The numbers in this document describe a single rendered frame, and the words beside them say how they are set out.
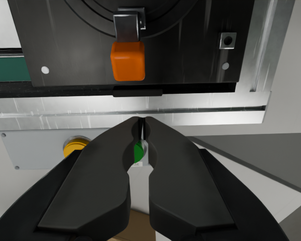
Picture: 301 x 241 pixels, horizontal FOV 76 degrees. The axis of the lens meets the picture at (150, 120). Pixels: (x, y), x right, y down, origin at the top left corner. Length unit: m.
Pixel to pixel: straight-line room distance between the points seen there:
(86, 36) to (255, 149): 1.57
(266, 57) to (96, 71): 0.20
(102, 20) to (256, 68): 0.19
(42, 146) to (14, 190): 0.26
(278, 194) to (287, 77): 0.30
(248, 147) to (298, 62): 1.27
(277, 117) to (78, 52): 0.37
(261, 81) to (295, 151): 1.62
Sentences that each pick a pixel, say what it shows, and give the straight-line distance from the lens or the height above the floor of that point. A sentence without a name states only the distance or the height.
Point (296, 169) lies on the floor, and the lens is 2.02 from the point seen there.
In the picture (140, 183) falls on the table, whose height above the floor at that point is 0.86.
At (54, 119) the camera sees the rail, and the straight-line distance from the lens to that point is 0.28.
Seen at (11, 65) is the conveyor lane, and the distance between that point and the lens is 0.29.
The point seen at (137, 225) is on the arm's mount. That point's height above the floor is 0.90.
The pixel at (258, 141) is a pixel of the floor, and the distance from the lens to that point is 1.65.
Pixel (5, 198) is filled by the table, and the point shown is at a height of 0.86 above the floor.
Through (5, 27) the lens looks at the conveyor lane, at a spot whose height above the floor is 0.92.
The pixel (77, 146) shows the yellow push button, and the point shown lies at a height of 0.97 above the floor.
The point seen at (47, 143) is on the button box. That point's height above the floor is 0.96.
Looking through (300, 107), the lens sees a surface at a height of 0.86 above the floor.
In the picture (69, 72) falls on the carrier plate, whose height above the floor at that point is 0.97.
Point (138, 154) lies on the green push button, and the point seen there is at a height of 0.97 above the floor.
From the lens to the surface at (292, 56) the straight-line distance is 0.41.
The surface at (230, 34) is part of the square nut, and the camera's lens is 0.23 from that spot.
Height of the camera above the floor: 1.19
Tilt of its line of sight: 63 degrees down
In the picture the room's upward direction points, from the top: 176 degrees clockwise
